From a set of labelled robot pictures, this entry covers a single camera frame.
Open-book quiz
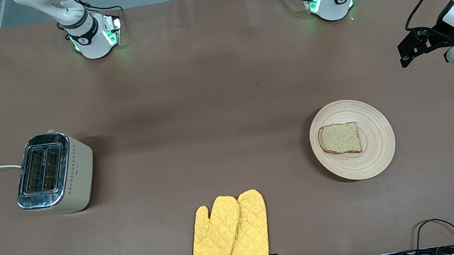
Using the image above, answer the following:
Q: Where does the round wooden plate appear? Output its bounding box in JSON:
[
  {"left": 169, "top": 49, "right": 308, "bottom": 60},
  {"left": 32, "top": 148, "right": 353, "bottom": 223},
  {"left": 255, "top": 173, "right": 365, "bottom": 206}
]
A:
[{"left": 305, "top": 93, "right": 401, "bottom": 187}]

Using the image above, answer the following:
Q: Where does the brown bread slice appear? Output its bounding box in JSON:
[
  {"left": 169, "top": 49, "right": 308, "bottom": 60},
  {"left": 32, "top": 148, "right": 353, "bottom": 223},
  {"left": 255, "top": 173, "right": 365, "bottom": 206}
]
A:
[{"left": 317, "top": 120, "right": 363, "bottom": 159}]

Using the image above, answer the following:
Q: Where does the chrome and beige toaster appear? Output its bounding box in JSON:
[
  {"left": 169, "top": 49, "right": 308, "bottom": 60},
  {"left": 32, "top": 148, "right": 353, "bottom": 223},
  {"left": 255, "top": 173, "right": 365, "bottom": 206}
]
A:
[{"left": 8, "top": 124, "right": 101, "bottom": 221}]

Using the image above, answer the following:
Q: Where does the yellow quilted oven mitt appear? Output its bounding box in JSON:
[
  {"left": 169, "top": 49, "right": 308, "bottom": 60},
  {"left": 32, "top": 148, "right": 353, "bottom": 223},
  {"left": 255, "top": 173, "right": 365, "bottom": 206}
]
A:
[
  {"left": 184, "top": 193, "right": 247, "bottom": 255},
  {"left": 221, "top": 187, "right": 277, "bottom": 255}
]

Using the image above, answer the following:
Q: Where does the black right base cable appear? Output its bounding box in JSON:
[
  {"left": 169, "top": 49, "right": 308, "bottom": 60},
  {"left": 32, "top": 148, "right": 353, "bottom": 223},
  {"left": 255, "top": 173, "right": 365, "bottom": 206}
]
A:
[{"left": 63, "top": 0, "right": 125, "bottom": 22}]

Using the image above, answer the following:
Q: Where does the looped black cable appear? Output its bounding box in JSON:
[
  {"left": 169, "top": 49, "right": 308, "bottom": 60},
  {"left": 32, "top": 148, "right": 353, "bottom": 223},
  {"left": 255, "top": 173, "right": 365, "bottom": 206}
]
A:
[{"left": 410, "top": 215, "right": 454, "bottom": 253}]

